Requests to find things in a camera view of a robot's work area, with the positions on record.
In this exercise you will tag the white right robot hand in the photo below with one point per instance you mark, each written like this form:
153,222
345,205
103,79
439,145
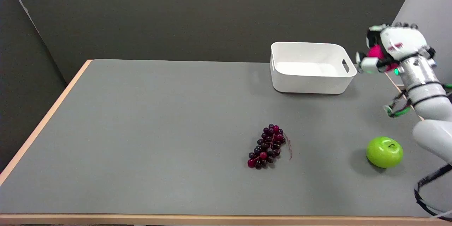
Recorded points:
400,44

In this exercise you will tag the red apple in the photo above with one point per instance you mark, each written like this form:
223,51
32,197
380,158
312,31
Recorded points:
375,52

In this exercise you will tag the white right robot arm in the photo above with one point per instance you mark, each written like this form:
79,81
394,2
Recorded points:
429,99

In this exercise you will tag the white plastic box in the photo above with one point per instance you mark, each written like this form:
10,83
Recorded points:
310,67

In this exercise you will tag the green apple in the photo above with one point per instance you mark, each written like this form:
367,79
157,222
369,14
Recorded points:
384,152

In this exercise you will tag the dark purple grape bunch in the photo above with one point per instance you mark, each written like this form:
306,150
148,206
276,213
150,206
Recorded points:
267,146

